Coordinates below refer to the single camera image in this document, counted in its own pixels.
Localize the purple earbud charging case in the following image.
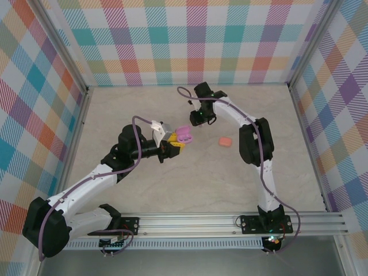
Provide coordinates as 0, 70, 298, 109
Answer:
175, 124, 194, 144

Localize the black controller board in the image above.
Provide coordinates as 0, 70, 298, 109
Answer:
263, 235, 284, 248
99, 235, 129, 250

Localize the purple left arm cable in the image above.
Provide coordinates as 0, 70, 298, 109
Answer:
38, 115, 154, 262

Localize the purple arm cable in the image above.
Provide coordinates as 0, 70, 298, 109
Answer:
38, 115, 154, 262
177, 86, 301, 255

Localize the aluminium table edge rail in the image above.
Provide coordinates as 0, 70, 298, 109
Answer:
56, 86, 93, 202
289, 85, 330, 213

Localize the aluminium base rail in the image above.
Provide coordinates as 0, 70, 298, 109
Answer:
67, 211, 349, 238

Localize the white slotted cable duct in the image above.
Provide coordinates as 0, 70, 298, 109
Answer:
62, 237, 264, 250

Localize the aluminium frame post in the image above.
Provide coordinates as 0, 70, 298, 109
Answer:
288, 0, 345, 89
33, 0, 90, 95

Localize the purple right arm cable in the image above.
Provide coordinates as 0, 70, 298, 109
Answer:
177, 86, 301, 255

